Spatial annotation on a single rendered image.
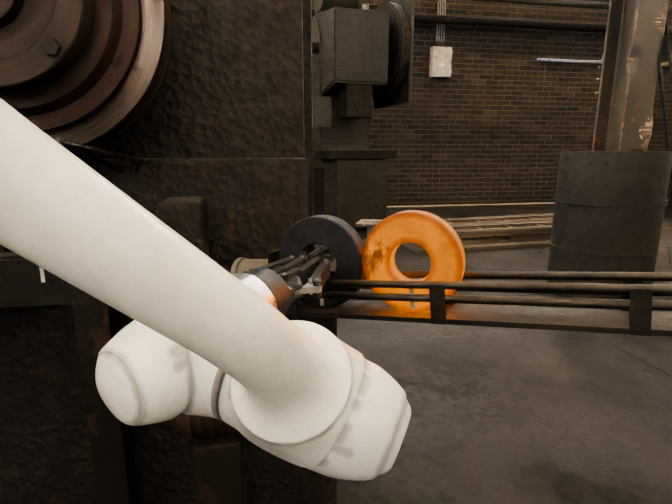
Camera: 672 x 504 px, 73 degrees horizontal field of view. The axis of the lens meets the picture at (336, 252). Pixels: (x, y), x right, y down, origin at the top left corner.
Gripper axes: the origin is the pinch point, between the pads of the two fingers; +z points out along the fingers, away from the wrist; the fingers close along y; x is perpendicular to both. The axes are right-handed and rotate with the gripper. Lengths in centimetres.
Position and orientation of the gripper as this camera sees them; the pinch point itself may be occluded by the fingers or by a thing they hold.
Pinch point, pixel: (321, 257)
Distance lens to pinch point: 76.4
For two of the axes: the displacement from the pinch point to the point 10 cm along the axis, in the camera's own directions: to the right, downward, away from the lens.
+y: 9.1, 0.9, -4.1
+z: 4.2, -2.8, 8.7
